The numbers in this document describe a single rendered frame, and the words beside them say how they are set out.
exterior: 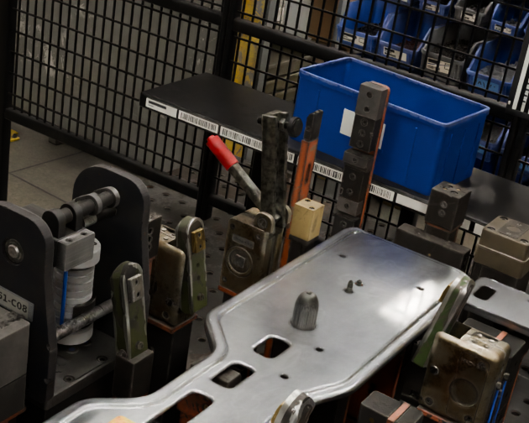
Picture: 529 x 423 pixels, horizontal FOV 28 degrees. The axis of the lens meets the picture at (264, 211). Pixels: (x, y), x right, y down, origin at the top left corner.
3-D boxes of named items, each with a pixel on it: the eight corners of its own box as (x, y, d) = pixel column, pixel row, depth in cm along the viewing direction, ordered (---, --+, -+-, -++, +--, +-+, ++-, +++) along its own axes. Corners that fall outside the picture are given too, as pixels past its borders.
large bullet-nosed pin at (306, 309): (305, 343, 137) (313, 300, 134) (285, 333, 138) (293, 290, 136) (317, 334, 139) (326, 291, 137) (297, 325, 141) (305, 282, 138)
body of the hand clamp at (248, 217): (232, 431, 164) (265, 232, 149) (196, 413, 167) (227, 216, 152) (253, 415, 169) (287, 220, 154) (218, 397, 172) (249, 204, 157)
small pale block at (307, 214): (275, 413, 170) (313, 211, 155) (257, 404, 172) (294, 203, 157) (286, 404, 173) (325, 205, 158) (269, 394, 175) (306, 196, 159)
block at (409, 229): (423, 410, 177) (464, 253, 165) (361, 381, 183) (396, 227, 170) (431, 403, 180) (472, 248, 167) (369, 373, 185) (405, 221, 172)
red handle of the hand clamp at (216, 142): (273, 221, 149) (205, 136, 152) (264, 230, 151) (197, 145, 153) (288, 213, 153) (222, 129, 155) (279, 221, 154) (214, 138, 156)
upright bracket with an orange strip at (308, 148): (263, 396, 174) (314, 114, 153) (256, 392, 175) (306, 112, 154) (272, 389, 176) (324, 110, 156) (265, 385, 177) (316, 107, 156)
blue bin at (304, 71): (429, 197, 175) (446, 125, 170) (285, 137, 191) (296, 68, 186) (474, 175, 188) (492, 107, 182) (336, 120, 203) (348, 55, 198)
